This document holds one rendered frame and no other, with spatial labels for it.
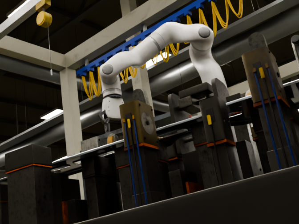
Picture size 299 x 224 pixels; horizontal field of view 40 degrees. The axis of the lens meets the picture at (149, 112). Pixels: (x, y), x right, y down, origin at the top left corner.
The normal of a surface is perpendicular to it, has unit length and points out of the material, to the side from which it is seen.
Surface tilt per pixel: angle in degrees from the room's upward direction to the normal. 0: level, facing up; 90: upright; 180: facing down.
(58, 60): 90
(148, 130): 90
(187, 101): 90
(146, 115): 90
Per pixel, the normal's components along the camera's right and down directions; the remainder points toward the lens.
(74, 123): 0.75, -0.33
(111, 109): 0.50, -0.33
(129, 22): -0.65, -0.16
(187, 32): -0.65, -0.36
